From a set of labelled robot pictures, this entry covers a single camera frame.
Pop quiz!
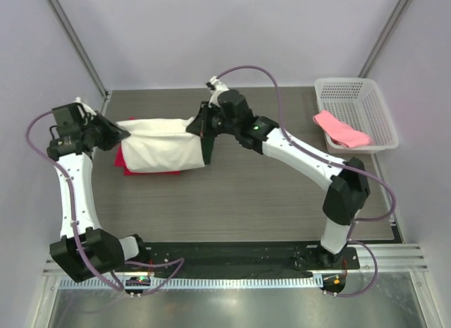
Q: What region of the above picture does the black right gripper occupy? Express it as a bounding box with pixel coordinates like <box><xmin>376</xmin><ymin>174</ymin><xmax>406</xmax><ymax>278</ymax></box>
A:
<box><xmin>189</xmin><ymin>101</ymin><xmax>240</xmax><ymax>138</ymax></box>

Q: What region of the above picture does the white and green t shirt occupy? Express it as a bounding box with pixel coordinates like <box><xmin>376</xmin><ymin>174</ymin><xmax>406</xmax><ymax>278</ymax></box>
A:
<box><xmin>117</xmin><ymin>117</ymin><xmax>214</xmax><ymax>174</ymax></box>

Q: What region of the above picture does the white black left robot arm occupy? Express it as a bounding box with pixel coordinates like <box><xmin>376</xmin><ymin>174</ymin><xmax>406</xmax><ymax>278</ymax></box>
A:
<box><xmin>47</xmin><ymin>99</ymin><xmax>150</xmax><ymax>282</ymax></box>

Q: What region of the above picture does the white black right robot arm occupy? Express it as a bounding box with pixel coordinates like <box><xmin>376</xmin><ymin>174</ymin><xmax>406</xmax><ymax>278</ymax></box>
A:
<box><xmin>186</xmin><ymin>77</ymin><xmax>370</xmax><ymax>269</ymax></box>

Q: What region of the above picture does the folded magenta t shirt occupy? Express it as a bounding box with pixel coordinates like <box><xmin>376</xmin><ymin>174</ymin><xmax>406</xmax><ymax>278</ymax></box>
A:
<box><xmin>117</xmin><ymin>119</ymin><xmax>185</xmax><ymax>173</ymax></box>

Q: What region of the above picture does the pink t shirt in basket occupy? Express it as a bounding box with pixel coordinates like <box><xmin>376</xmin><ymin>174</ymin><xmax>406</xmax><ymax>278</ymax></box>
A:
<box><xmin>313</xmin><ymin>110</ymin><xmax>373</xmax><ymax>148</ymax></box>

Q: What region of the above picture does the white perforated plastic basket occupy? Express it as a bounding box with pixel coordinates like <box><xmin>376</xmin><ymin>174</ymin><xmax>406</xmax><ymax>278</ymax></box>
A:
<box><xmin>314</xmin><ymin>78</ymin><xmax>399</xmax><ymax>154</ymax></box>

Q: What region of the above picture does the left aluminium corner post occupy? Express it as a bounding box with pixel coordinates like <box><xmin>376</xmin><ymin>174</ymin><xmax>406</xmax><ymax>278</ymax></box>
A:
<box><xmin>46</xmin><ymin>0</ymin><xmax>109</xmax><ymax>100</ymax></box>

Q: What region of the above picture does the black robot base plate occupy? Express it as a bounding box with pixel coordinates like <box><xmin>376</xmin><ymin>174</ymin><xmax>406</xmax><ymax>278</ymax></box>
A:
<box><xmin>144</xmin><ymin>241</ymin><xmax>360</xmax><ymax>279</ymax></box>

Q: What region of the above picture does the white slotted cable duct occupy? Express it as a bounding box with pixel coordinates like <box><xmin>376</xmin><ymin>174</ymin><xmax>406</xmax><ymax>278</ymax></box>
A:
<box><xmin>59</xmin><ymin>274</ymin><xmax>323</xmax><ymax>291</ymax></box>

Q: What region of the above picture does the aluminium frame rail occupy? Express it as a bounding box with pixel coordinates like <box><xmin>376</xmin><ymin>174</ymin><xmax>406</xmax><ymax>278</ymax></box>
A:
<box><xmin>42</xmin><ymin>243</ymin><xmax>428</xmax><ymax>277</ymax></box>

